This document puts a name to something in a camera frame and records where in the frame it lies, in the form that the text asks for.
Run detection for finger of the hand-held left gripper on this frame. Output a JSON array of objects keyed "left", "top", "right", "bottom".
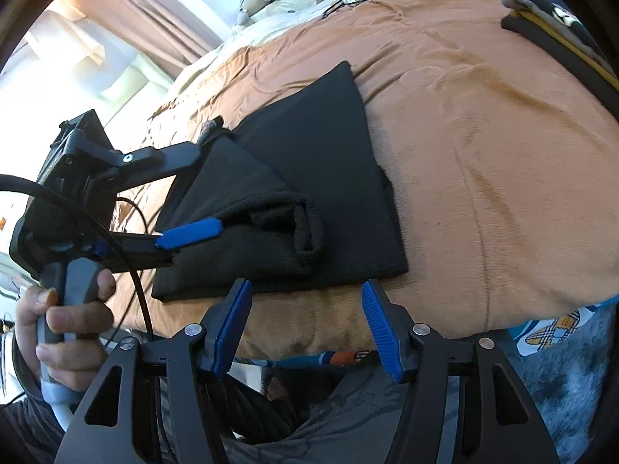
[
  {"left": 65, "top": 128, "right": 201, "bottom": 189},
  {"left": 94, "top": 217, "right": 224, "bottom": 271}
]

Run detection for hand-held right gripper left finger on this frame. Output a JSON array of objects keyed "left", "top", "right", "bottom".
[{"left": 57, "top": 278, "right": 255, "bottom": 464}]

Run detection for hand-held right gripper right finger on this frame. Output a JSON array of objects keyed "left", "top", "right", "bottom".
[{"left": 360, "top": 279, "right": 562, "bottom": 464}]

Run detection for black t-shirt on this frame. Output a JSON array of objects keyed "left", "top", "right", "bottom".
[{"left": 151, "top": 60, "right": 410, "bottom": 304}]

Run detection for person's left forearm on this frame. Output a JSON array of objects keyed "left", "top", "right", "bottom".
[{"left": 0, "top": 382, "right": 73, "bottom": 464}]

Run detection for stack of folded clothes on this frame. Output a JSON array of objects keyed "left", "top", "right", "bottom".
[{"left": 499, "top": 0, "right": 619, "bottom": 124}]

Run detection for person's left hand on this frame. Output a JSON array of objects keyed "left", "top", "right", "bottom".
[{"left": 14, "top": 268, "right": 117, "bottom": 392}]

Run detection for cream padded headboard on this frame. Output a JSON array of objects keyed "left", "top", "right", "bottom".
[{"left": 0, "top": 53, "right": 175, "bottom": 165}]

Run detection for person's grey patterned pants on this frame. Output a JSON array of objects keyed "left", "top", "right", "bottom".
[{"left": 159, "top": 362, "right": 489, "bottom": 464}]

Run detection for pink curtain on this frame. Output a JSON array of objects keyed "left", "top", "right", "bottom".
[{"left": 68, "top": 0, "right": 247, "bottom": 78}]

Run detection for cream duvet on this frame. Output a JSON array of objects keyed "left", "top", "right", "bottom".
[{"left": 169, "top": 0, "right": 368, "bottom": 97}]

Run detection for beige plush toy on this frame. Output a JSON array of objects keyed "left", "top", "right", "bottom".
[{"left": 235, "top": 0, "right": 281, "bottom": 27}]

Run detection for grey fluffy rug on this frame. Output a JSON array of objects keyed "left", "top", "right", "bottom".
[{"left": 484, "top": 307, "right": 619, "bottom": 464}]

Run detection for orange-brown blanket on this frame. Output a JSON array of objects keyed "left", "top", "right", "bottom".
[{"left": 104, "top": 0, "right": 619, "bottom": 358}]

